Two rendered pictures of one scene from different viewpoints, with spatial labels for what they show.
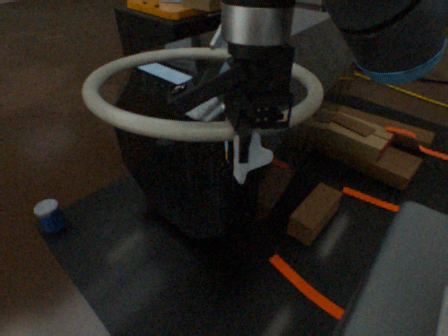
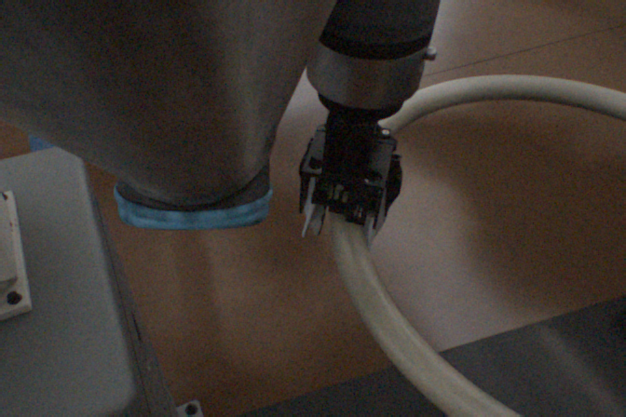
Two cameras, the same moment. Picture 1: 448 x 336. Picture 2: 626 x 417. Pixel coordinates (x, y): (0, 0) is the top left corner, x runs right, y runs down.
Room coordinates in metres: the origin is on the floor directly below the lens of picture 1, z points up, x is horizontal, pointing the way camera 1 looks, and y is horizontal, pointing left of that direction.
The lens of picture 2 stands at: (0.55, -0.40, 1.27)
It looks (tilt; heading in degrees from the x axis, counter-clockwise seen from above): 44 degrees down; 117
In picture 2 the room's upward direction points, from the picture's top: straight up
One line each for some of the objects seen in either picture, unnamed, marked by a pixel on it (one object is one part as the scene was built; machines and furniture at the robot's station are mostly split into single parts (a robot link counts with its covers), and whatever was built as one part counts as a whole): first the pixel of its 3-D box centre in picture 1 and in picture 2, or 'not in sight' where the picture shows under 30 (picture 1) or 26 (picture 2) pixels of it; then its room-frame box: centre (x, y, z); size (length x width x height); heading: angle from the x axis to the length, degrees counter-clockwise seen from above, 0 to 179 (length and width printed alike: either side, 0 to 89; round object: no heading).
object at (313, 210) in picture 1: (315, 212); not in sight; (0.99, -0.44, 0.07); 0.30 x 0.12 x 0.12; 139
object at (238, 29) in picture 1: (255, 24); (370, 57); (0.42, -0.04, 1.07); 0.10 x 0.09 x 0.05; 14
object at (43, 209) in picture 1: (50, 215); not in sight; (0.96, 0.82, 0.08); 0.10 x 0.10 x 0.13
